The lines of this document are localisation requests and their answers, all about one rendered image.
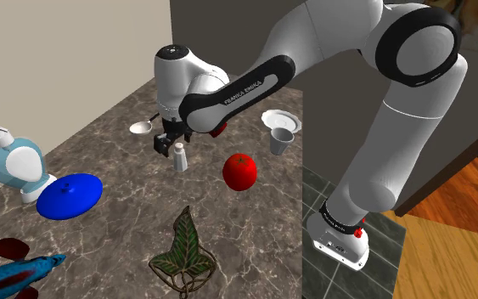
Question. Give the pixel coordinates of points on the red tomato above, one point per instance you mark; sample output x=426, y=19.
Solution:
x=240, y=172

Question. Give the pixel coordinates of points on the grey cup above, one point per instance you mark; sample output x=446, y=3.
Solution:
x=280, y=141

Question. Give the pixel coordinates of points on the white salt shaker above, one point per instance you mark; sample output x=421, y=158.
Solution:
x=179, y=159

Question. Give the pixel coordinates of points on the blue round lid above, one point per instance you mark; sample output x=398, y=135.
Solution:
x=69, y=196

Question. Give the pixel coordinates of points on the green leaf brooch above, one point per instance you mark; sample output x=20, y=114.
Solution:
x=185, y=248

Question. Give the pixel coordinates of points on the white saucer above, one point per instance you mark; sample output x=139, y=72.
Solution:
x=280, y=119

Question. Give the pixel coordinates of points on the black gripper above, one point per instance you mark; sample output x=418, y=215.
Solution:
x=175, y=129

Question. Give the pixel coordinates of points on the dark tiled robot stand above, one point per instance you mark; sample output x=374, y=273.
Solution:
x=325, y=281

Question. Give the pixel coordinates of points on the blue soap dispenser bottle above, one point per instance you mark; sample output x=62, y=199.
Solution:
x=15, y=163

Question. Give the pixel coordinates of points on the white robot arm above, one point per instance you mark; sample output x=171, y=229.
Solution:
x=387, y=136

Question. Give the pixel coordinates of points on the blue and red fish figure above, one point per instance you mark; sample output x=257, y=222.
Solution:
x=13, y=273

